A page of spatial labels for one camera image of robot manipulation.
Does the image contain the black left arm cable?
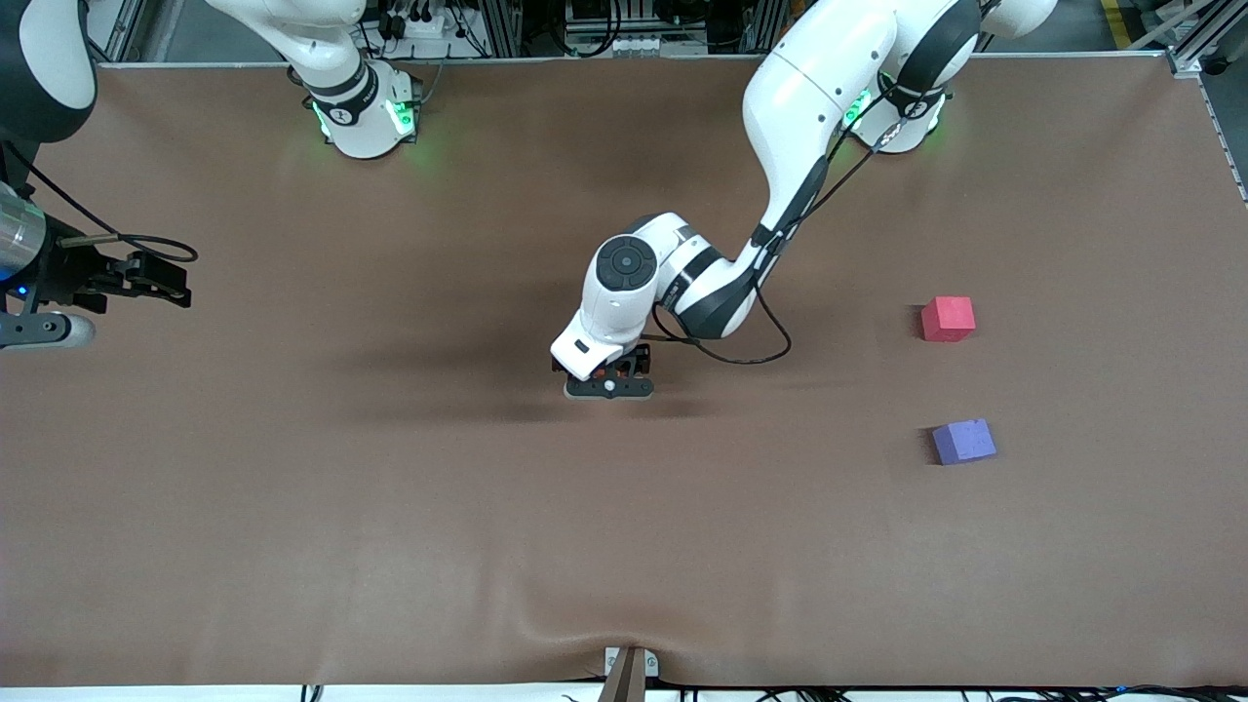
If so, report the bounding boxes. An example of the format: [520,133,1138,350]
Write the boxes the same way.
[647,58,968,368]

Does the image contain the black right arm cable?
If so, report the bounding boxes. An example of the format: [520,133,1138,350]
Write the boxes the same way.
[0,139,200,265]

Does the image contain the white terminal block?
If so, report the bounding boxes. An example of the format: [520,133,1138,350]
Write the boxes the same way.
[602,34,684,59]

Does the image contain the purple foam block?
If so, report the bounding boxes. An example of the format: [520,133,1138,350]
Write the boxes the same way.
[931,418,998,466]

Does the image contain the red foam block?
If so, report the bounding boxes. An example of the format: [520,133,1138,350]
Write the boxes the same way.
[920,296,976,343]

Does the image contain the aluminium frame profile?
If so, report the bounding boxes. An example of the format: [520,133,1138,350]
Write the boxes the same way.
[1136,0,1248,79]
[88,0,147,64]

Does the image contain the large table cover mat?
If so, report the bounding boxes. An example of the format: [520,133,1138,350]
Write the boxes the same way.
[0,54,1248,688]

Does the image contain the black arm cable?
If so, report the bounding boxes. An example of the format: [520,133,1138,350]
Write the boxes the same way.
[647,58,968,368]
[0,139,200,265]

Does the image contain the white power strip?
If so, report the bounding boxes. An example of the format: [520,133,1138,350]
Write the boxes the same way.
[378,8,451,42]

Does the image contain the grey metal mount bracket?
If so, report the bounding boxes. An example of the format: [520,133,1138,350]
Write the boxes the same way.
[597,645,661,702]

